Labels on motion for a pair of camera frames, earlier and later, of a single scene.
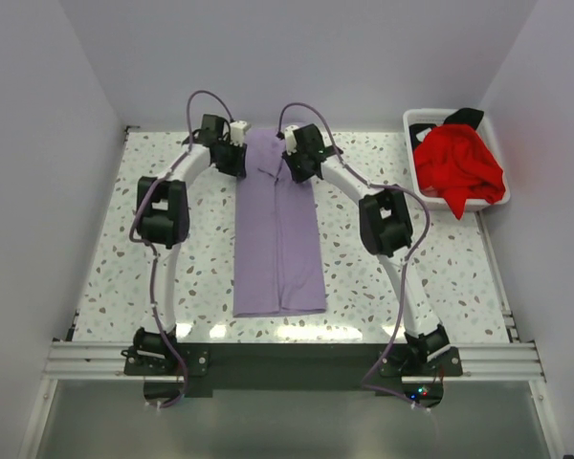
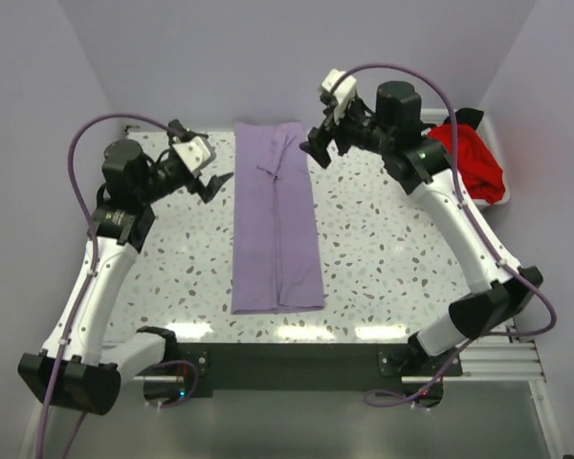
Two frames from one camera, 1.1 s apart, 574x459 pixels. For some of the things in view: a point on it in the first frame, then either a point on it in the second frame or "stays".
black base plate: [291, 369] stays
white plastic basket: [432, 117] stays
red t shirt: [453, 163] stays
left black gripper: [237, 169] to [209, 191]
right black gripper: [289, 159] to [317, 144]
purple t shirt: [277, 255] stays
